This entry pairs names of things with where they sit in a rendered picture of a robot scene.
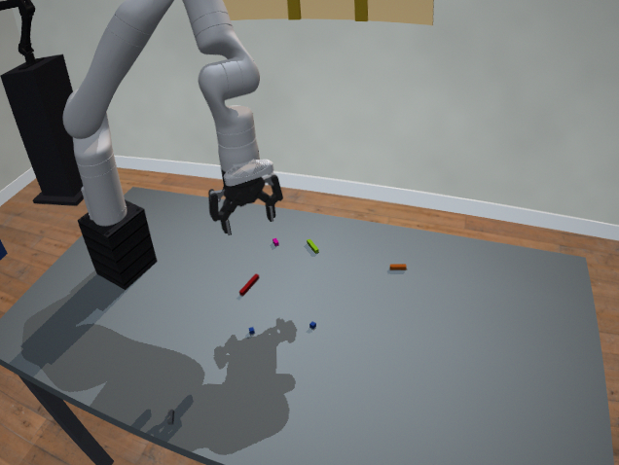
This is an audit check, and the lime green rod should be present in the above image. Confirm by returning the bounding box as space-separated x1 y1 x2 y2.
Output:
307 239 319 253

